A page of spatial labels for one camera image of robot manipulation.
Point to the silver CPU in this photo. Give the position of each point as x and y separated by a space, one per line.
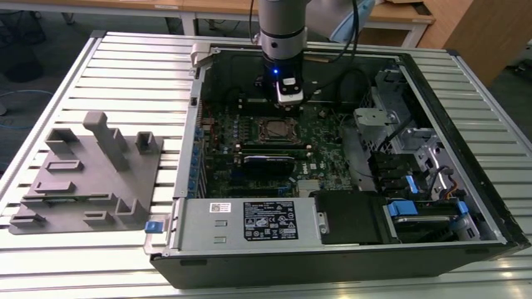
278 127

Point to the CPU socket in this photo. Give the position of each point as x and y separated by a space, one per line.
262 140

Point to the silver metal drive cage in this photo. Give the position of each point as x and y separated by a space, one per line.
374 118

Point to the green motherboard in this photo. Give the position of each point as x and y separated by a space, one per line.
324 155

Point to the black graphics card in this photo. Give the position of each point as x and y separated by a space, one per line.
270 168

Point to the silver chipset heatsink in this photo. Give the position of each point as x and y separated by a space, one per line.
310 185

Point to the wooden cabinet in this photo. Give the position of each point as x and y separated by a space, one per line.
478 37

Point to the blue carrier tab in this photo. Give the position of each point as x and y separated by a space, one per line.
411 185

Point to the black plastic bay shroud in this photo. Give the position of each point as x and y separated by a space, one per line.
354 218

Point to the hard disk blue carrier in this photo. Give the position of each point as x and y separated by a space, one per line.
400 208

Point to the grey power supply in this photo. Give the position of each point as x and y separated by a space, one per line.
199 224

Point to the grey parts rack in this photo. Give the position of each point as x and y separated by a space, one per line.
104 187

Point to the blue case latch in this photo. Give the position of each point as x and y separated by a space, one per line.
152 227

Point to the black office chair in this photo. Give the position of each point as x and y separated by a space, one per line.
20 62

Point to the black PC case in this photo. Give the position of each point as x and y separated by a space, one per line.
332 268

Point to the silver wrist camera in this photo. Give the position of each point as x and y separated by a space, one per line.
288 90

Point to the wooden desk white frame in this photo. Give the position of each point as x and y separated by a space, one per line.
124 3
395 15

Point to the black plastic bracket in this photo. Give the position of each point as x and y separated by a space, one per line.
391 168

